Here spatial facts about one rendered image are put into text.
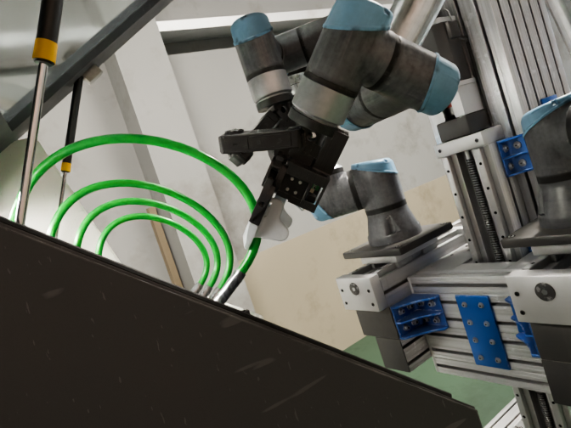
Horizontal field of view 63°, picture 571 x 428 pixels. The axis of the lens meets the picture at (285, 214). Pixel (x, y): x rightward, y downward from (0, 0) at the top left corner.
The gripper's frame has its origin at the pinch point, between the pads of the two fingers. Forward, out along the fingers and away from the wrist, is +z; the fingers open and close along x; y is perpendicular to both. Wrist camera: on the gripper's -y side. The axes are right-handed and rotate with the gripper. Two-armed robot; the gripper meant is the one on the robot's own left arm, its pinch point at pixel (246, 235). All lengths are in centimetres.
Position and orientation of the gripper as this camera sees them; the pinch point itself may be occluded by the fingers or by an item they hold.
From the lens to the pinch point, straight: 69.5
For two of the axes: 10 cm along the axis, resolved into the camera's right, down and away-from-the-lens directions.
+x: 1.1, -3.3, 9.4
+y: 9.1, 4.0, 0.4
